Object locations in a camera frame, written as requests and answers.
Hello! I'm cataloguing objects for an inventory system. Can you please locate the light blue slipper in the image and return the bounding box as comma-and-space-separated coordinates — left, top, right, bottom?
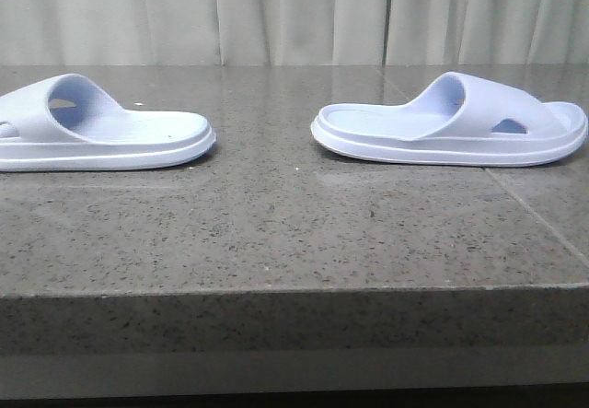
311, 72, 588, 167
1, 74, 216, 172

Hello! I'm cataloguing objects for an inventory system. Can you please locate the pale beige curtain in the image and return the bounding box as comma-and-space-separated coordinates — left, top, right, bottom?
1, 0, 588, 65

